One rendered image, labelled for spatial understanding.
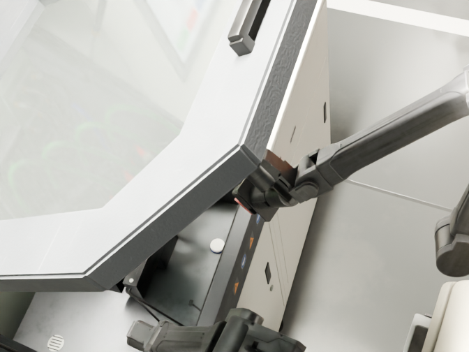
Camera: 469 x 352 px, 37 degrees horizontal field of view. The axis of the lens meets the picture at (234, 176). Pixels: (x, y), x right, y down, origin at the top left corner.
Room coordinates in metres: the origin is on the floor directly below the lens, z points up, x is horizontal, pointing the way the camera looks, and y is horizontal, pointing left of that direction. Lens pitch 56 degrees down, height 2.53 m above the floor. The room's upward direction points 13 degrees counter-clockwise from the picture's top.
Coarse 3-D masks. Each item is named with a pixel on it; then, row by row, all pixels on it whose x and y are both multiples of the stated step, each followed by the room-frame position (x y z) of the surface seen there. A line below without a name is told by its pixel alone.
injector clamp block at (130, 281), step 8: (176, 240) 0.96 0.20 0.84; (160, 248) 0.90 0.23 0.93; (168, 248) 0.93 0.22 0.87; (152, 256) 0.87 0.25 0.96; (160, 256) 0.89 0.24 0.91; (168, 256) 0.92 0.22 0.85; (144, 264) 0.84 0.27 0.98; (152, 264) 0.86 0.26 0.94; (160, 264) 0.89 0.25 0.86; (136, 272) 0.82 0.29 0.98; (144, 272) 0.83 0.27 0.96; (152, 272) 0.85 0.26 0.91; (128, 280) 0.81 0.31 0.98; (136, 280) 0.80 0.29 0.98; (144, 280) 0.81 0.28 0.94; (112, 288) 0.82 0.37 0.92; (120, 288) 0.82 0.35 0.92; (128, 288) 0.80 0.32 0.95; (136, 288) 0.79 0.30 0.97; (144, 288) 0.80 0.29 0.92; (136, 296) 0.79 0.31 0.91; (144, 296) 0.79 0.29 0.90
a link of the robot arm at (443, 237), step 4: (440, 228) 0.61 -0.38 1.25; (444, 228) 0.61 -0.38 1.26; (448, 228) 0.60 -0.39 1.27; (440, 232) 0.61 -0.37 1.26; (444, 232) 0.60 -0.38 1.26; (448, 232) 0.60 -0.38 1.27; (436, 236) 0.61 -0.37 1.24; (440, 236) 0.60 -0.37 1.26; (444, 236) 0.59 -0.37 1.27; (448, 236) 0.59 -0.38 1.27; (452, 236) 0.58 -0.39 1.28; (436, 240) 0.60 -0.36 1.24; (440, 240) 0.59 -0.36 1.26; (444, 240) 0.58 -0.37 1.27; (448, 240) 0.58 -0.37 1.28; (452, 240) 0.57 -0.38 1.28; (436, 244) 0.59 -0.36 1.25; (440, 244) 0.58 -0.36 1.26; (444, 244) 0.57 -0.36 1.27; (436, 248) 0.58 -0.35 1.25; (436, 252) 0.57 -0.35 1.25
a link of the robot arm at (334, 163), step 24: (432, 96) 0.71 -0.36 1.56; (456, 96) 0.68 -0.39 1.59; (384, 120) 0.72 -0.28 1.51; (408, 120) 0.69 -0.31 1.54; (432, 120) 0.68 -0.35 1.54; (456, 120) 0.67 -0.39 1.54; (336, 144) 0.74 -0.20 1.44; (360, 144) 0.70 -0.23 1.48; (384, 144) 0.69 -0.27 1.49; (408, 144) 0.68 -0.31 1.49; (312, 168) 0.71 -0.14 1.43; (336, 168) 0.70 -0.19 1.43; (360, 168) 0.69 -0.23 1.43
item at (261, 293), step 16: (256, 256) 0.90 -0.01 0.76; (272, 256) 0.99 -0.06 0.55; (256, 272) 0.88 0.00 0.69; (272, 272) 0.97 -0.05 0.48; (256, 288) 0.86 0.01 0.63; (272, 288) 0.94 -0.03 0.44; (240, 304) 0.77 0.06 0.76; (256, 304) 0.84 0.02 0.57; (272, 304) 0.93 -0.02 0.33; (272, 320) 0.91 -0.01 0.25
